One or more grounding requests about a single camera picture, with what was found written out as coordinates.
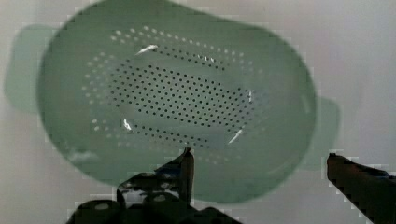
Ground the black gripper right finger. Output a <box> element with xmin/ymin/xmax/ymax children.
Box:
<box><xmin>327</xmin><ymin>153</ymin><xmax>396</xmax><ymax>224</ymax></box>

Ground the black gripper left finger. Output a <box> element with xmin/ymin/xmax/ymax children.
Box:
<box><xmin>116</xmin><ymin>147</ymin><xmax>194</xmax><ymax>207</ymax></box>

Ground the green plastic strainer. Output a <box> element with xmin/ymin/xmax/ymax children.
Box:
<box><xmin>1</xmin><ymin>0</ymin><xmax>340</xmax><ymax>204</ymax></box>

